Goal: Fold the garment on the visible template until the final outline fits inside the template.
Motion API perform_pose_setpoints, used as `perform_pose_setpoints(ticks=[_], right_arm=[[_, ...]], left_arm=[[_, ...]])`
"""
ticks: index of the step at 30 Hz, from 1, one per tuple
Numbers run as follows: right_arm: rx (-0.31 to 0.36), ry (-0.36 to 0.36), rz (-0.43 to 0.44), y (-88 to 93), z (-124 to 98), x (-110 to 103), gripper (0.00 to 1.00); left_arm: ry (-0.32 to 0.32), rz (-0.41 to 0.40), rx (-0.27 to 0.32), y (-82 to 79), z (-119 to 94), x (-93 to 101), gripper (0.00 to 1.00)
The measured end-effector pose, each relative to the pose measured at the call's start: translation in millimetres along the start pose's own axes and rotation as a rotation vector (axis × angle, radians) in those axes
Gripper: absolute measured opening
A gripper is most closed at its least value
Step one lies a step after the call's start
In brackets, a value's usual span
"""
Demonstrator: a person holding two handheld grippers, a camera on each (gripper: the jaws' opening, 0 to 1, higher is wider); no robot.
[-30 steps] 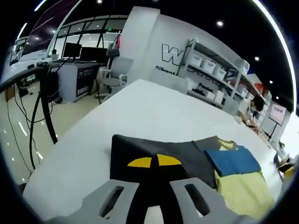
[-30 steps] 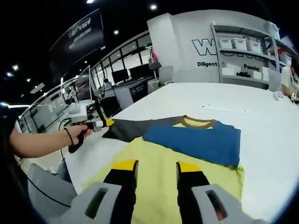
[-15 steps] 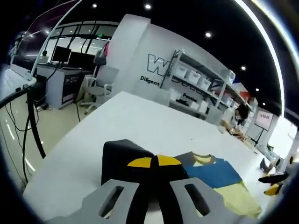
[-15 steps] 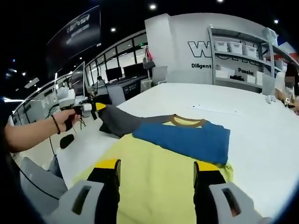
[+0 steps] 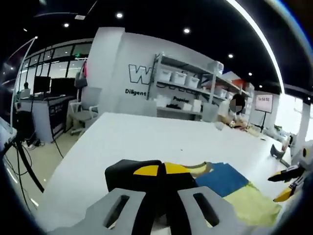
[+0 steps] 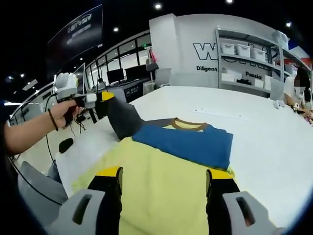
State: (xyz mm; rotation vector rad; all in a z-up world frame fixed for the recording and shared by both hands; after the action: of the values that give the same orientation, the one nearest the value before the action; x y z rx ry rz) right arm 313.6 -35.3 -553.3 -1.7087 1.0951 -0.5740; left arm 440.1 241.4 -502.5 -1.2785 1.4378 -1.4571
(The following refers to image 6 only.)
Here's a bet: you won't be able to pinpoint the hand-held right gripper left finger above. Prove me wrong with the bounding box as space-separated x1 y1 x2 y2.
49 166 124 235

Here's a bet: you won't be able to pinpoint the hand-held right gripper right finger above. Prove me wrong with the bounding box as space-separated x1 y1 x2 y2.
205 168 272 235

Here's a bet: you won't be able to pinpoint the yellow blue black garment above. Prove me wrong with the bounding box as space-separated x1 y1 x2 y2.
70 97 236 235

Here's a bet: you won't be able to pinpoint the person's left hand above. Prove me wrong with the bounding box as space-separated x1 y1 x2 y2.
52 99 84 128

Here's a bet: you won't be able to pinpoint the large dark display panel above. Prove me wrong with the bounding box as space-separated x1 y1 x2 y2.
73 62 87 95

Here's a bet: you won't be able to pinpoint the black computer monitor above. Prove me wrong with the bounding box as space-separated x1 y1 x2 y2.
124 65 147 80
107 68 125 84

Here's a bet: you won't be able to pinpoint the grey counter cabinet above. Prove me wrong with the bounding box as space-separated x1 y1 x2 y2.
107 82 150 103

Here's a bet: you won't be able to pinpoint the black oval object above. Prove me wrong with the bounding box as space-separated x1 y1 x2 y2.
58 138 74 154

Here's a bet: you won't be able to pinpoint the person's leg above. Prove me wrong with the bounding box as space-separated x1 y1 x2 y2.
46 160 63 183

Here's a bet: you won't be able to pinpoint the hanging bags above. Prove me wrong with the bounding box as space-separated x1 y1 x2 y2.
146 47 159 71

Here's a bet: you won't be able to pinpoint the grey mesh chair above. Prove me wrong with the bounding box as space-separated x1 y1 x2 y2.
17 160 69 211

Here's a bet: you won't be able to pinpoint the white office chair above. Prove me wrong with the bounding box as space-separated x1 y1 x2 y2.
143 68 172 95

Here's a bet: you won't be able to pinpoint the clear ruler strip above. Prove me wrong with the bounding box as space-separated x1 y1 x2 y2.
194 107 249 121

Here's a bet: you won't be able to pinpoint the grey metal shelf rack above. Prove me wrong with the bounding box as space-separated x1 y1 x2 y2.
214 26 309 100

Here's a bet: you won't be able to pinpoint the pile of small toys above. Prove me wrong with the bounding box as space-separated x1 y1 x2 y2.
293 102 313 125

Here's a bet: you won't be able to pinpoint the white storage bin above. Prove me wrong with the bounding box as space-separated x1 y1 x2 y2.
221 43 237 55
236 45 251 58
251 47 266 62

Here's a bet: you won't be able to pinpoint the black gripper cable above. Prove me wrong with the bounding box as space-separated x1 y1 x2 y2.
9 94 62 206

